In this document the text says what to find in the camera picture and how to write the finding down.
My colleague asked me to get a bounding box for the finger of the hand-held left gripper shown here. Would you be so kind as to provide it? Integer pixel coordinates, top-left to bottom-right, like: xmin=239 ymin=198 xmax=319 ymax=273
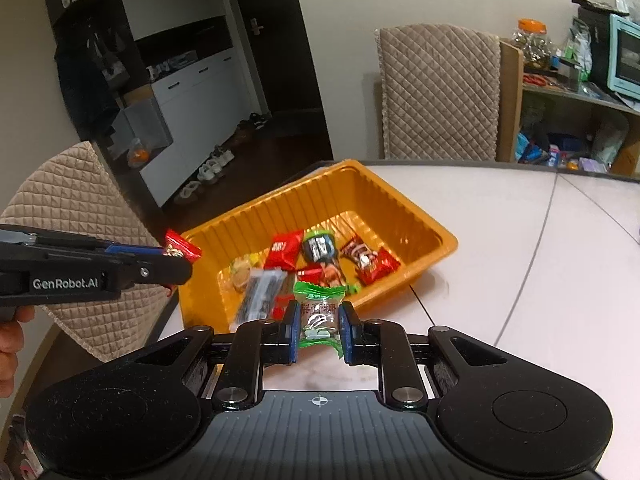
xmin=117 ymin=252 xmax=194 ymax=292
xmin=0 ymin=225 xmax=168 ymax=261

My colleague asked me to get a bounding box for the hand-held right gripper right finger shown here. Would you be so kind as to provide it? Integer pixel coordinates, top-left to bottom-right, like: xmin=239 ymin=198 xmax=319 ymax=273
xmin=337 ymin=301 xmax=508 ymax=409

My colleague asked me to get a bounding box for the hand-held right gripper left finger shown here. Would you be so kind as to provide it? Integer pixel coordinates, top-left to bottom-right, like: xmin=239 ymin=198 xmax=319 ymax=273
xmin=135 ymin=301 xmax=303 ymax=412

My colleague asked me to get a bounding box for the green brown candy packet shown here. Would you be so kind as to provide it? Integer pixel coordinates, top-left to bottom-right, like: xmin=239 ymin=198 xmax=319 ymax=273
xmin=292 ymin=280 xmax=361 ymax=361

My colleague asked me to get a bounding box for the grey black snack packet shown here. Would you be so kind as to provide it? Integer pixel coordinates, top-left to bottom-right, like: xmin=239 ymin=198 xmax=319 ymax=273
xmin=235 ymin=267 xmax=286 ymax=323

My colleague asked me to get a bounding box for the large red candy packet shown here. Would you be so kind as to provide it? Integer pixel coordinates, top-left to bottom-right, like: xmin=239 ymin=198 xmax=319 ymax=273
xmin=263 ymin=230 xmax=306 ymax=271

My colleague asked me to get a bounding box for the dark red candy packet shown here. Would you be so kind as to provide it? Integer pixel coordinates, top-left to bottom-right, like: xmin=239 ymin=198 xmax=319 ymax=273
xmin=340 ymin=235 xmax=378 ymax=273

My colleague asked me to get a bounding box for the long green snack packet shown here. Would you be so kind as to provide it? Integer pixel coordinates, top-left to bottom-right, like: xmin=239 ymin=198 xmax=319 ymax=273
xmin=297 ymin=227 xmax=351 ymax=291

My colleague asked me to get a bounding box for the orange plastic tray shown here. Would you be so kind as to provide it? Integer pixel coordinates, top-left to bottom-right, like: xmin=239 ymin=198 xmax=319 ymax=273
xmin=177 ymin=159 xmax=459 ymax=333

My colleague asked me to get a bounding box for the person's left hand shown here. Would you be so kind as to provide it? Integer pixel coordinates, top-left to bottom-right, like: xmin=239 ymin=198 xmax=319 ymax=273
xmin=0 ymin=307 xmax=36 ymax=399

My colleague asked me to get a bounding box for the small orange object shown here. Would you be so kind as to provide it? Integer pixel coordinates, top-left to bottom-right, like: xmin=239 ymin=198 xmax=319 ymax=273
xmin=127 ymin=137 xmax=151 ymax=168

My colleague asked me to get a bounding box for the row of shoes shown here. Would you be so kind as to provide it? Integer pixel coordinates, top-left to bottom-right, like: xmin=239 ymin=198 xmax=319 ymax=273
xmin=172 ymin=112 xmax=271 ymax=206

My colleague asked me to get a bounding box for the white cabinet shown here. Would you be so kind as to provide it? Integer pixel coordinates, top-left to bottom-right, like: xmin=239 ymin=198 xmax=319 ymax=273
xmin=47 ymin=0 xmax=268 ymax=208

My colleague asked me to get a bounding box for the dark wooden door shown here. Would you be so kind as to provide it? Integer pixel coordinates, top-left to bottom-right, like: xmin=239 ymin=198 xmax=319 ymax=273
xmin=220 ymin=0 xmax=335 ymax=161

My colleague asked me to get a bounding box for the quilted beige chair back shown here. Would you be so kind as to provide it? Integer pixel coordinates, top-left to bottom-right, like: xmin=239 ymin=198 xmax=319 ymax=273
xmin=375 ymin=24 xmax=502 ymax=162

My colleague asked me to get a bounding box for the wooden shelf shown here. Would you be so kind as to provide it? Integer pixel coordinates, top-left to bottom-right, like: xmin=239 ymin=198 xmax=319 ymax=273
xmin=497 ymin=40 xmax=640 ymax=178

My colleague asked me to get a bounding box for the small dark jar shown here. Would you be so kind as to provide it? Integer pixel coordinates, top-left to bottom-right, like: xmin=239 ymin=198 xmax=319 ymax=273
xmin=557 ymin=57 xmax=581 ymax=92

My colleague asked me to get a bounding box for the clear jar orange lid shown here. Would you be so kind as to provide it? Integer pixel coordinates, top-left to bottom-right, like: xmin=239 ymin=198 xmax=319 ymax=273
xmin=512 ymin=18 xmax=553 ymax=68

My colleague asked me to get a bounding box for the green white plastic bag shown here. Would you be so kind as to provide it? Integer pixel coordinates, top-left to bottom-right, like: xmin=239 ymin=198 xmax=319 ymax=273
xmin=565 ymin=17 xmax=593 ymax=83

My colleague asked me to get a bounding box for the black box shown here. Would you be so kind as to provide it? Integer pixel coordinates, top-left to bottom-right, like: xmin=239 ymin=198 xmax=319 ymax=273
xmin=572 ymin=0 xmax=631 ymax=81

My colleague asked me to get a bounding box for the teal toaster oven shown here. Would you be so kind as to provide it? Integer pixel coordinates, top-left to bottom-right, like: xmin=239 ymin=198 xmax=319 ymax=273
xmin=605 ymin=12 xmax=640 ymax=103

